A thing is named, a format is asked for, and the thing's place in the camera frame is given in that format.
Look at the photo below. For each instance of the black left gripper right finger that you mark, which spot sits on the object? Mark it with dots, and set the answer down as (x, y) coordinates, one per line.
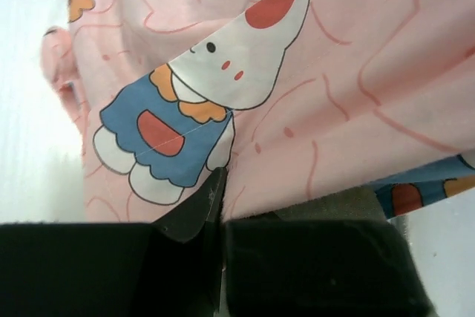
(320, 268)

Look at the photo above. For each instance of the pink cartoon pillowcase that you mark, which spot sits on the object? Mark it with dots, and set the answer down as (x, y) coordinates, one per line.
(296, 99)

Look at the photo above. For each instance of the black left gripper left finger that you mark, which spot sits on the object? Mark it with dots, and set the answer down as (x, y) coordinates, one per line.
(171, 267)

